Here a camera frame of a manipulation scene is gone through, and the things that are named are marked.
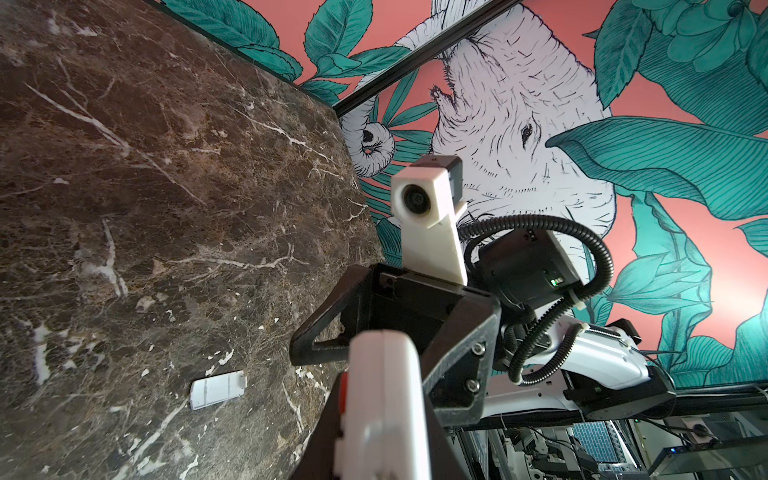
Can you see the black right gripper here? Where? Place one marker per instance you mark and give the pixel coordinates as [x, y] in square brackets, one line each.
[454, 329]

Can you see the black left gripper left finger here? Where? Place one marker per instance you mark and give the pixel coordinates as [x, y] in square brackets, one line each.
[320, 455]

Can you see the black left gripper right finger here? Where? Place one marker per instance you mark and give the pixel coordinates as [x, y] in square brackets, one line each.
[444, 464]

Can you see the white remote control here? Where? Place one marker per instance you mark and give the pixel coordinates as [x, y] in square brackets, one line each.
[383, 416]

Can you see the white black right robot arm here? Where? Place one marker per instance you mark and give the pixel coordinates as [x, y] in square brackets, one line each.
[564, 368]

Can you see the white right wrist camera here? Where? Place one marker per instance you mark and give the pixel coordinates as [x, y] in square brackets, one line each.
[426, 198]

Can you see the black right corner frame post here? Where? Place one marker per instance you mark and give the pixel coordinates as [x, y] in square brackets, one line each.
[423, 54]

